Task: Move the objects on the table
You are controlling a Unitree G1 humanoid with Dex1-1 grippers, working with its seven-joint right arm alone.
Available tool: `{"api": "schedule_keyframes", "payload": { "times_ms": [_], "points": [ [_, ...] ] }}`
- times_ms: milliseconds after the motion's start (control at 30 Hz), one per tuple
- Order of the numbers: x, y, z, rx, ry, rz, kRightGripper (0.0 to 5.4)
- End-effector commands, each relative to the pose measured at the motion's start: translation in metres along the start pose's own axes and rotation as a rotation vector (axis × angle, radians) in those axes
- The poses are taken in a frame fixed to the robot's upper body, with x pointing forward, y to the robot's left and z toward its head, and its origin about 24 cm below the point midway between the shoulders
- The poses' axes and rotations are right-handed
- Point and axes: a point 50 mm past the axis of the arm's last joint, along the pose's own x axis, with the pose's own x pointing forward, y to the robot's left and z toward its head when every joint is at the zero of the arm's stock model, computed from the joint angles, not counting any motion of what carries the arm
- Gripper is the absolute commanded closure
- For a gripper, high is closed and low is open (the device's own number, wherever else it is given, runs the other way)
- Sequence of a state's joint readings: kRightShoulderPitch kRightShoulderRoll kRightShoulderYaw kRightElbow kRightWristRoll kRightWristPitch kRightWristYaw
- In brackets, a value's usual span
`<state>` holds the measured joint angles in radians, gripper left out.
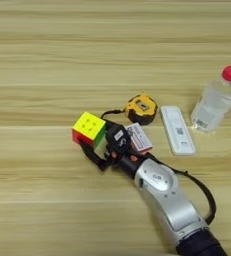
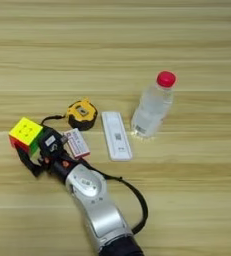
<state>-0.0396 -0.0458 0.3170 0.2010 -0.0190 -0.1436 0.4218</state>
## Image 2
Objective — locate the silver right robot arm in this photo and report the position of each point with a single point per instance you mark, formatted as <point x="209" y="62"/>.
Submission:
<point x="100" y="206"/>

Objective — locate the clear bottle red cap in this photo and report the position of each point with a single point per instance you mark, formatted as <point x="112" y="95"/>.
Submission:
<point x="152" y="110"/>

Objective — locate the colourful puzzle cube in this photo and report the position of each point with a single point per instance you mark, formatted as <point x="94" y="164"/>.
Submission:
<point x="24" y="131"/>

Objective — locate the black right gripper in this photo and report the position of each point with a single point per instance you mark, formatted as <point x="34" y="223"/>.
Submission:
<point x="58" y="165"/>

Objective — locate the white rectangular remote device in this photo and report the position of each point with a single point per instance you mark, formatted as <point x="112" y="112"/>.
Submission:
<point x="117" y="136"/>

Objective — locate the small white red box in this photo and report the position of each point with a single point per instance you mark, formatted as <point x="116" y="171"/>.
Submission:
<point x="78" y="143"/>

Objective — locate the yellow black tape measure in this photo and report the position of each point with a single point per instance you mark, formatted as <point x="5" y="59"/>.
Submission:
<point x="82" y="115"/>

